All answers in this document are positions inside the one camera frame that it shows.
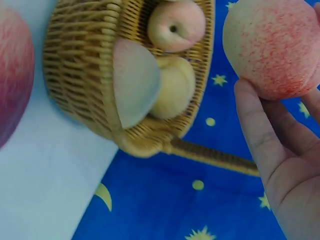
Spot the person's right hand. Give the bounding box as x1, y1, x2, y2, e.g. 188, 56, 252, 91
234, 78, 320, 240

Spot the red speckled peach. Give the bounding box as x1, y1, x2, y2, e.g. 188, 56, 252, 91
222, 0, 320, 102

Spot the pale yellow peach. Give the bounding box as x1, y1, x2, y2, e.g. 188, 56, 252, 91
149, 56, 196, 120

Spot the pink peach with stem dimple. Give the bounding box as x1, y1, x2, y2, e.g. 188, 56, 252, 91
146, 0, 207, 54

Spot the pale pink smooth peach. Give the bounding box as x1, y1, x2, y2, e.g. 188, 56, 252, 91
112, 39, 162, 130

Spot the large dark red apple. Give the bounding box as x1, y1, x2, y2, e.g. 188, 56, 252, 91
0, 6, 36, 149

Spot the woven wicker basket with handle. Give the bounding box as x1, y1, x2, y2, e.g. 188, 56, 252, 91
42, 0, 261, 178

